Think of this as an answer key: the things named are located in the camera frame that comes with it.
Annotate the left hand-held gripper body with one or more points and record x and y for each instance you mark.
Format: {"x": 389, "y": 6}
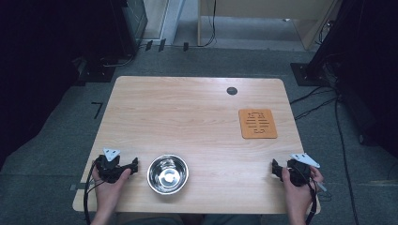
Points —
{"x": 110, "y": 170}

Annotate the person's left hand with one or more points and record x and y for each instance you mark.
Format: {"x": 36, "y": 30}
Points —
{"x": 108, "y": 195}

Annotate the small black floor block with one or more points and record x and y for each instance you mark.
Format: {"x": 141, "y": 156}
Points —
{"x": 186, "y": 46}
{"x": 162, "y": 44}

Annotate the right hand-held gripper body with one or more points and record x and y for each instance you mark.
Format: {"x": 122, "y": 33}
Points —
{"x": 299, "y": 173}

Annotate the square wooden trivet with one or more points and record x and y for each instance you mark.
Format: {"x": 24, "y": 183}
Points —
{"x": 258, "y": 123}

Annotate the grey tape strip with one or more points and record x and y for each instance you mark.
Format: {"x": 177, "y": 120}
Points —
{"x": 78, "y": 187}

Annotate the black curtain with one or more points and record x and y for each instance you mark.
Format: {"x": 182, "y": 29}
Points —
{"x": 366, "y": 72}
{"x": 37, "y": 62}

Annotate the person's right hand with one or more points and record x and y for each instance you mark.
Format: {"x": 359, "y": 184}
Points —
{"x": 297, "y": 197}

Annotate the stainless steel bowl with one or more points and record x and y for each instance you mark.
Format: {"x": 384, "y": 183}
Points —
{"x": 167, "y": 175}

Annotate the light wooden cabinet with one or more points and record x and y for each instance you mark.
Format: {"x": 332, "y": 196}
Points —
{"x": 266, "y": 9}

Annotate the dark cabinet with glass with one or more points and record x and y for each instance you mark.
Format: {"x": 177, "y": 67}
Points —
{"x": 135, "y": 22}

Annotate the round black table grommet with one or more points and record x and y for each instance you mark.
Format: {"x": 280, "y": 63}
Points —
{"x": 232, "y": 91}

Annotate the black stand base plate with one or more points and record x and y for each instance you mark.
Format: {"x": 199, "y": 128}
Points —
{"x": 302, "y": 75}

